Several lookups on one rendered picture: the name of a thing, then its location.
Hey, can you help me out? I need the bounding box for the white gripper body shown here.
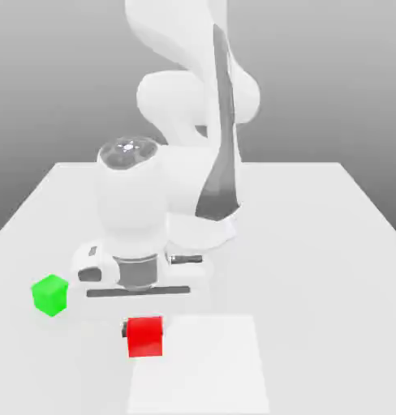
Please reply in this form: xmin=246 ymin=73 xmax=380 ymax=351
xmin=84 ymin=284 xmax=193 ymax=313

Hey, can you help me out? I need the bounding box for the small red cube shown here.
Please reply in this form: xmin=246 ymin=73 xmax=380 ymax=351
xmin=125 ymin=315 xmax=164 ymax=358

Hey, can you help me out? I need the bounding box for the small green cube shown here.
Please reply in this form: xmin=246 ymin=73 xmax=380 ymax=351
xmin=30 ymin=273 xmax=70 ymax=318

